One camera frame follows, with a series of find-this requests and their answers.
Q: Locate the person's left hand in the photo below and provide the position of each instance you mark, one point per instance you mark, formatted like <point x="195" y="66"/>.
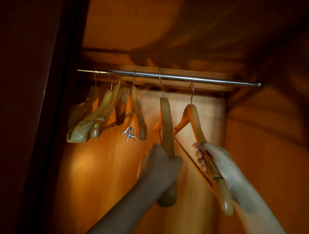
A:
<point x="157" y="168"/>

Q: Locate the person's right hand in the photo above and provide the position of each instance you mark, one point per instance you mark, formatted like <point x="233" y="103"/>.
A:
<point x="223" y="164"/>

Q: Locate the person's right fingers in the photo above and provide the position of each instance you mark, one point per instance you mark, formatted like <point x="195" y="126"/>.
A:
<point x="202" y="161"/>

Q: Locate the person's left fingers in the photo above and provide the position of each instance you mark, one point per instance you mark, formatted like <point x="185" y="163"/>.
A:
<point x="175" y="162"/>

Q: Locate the wooden hanger with crossbar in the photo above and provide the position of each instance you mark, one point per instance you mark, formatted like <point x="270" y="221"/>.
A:
<point x="196" y="125"/>

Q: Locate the wooden clothes hanger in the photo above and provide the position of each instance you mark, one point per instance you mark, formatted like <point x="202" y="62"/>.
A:
<point x="106" y="113"/>
<point x="166" y="125"/>
<point x="83" y="108"/>
<point x="82" y="130"/>
<point x="140" y="118"/>

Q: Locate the person's right forearm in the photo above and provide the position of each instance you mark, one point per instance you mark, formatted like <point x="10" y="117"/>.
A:
<point x="253" y="207"/>

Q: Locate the metal hanger clip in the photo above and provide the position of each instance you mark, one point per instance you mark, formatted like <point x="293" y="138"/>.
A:
<point x="129" y="134"/>

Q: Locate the wooden wardrobe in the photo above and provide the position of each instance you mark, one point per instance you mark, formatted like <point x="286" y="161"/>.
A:
<point x="103" y="183"/>

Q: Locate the metal clothes rod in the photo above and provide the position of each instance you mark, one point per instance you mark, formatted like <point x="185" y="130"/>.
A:
<point x="178" y="77"/>

